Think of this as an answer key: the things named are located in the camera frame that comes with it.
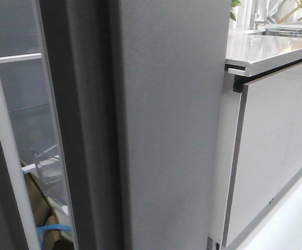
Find dark grey fridge door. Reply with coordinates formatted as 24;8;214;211
35;1;231;249

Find white fridge interior shelves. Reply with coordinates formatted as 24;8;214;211
0;1;60;165

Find clear plastic bag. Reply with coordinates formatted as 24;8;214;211
30;148;71;227

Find grey kitchen counter cabinet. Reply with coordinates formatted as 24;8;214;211
209;22;302;249

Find brown cardboard box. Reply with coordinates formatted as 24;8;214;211
21;161;75;249

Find steel sink faucet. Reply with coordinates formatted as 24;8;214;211
249;0;274;30

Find green plant leaves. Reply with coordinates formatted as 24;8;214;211
230;0;243;21

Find stainless steel sink basin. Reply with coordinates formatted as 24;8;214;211
246;27;302;38

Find white paper towel roll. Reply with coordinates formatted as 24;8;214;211
271;0;297;23

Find blue tape strap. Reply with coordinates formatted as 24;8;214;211
36;223;72;242

